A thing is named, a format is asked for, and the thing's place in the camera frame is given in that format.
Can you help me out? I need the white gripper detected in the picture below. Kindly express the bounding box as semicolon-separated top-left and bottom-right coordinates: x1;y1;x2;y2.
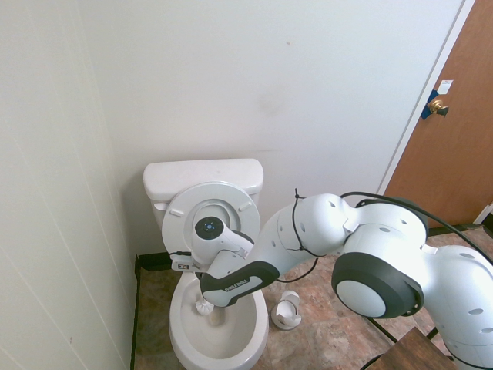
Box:
191;258;212;284

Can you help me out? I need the white toilet brush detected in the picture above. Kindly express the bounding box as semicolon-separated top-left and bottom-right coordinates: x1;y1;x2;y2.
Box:
194;277;214;316

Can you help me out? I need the white toilet seat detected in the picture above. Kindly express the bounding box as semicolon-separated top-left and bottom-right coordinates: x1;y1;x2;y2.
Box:
161;181;262;271

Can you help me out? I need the white toilet seat lid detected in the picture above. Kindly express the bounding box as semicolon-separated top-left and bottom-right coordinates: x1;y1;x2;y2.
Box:
192;202;233;232

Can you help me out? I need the white toilet tank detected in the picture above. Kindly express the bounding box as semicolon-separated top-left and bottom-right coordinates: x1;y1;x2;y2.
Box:
148;188;260;233

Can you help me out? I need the white toilet bowl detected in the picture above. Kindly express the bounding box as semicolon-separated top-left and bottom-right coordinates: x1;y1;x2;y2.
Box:
168;269;270;370

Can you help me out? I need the white toilet brush holder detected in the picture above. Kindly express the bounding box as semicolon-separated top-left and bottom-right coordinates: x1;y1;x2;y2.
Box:
269;291;303;331

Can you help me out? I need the white toilet tank lid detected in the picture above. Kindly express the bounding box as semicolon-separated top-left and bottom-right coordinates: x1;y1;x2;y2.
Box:
143;158;265;201

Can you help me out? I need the long black baseboard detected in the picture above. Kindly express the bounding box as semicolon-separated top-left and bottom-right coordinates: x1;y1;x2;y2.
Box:
135;223;488;271

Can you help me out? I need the short black baseboard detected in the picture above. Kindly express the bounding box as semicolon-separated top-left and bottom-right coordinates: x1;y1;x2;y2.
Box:
129;265;141;370

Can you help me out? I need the dark wooden table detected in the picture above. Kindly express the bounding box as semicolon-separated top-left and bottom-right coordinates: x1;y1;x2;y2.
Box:
384;326;456;370

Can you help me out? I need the blue tape strip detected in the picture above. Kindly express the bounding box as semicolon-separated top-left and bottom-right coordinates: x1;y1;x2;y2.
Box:
421;88;442;120

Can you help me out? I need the brown wooden door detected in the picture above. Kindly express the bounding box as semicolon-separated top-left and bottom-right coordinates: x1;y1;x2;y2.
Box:
386;0;493;229

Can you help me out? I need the brass door knob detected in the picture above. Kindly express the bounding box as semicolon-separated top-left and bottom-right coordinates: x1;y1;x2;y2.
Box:
428;97;451;117

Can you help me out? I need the white plastic object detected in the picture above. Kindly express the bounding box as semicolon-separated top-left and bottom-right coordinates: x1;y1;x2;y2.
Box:
472;203;493;225

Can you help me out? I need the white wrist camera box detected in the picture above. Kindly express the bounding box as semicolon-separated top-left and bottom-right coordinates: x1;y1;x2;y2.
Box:
169;251;193;273

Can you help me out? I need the black floor cable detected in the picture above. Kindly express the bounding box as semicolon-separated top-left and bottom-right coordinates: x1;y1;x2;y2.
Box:
361;352;386;370

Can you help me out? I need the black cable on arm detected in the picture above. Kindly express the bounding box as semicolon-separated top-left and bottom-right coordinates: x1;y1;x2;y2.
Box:
277;187;493;284

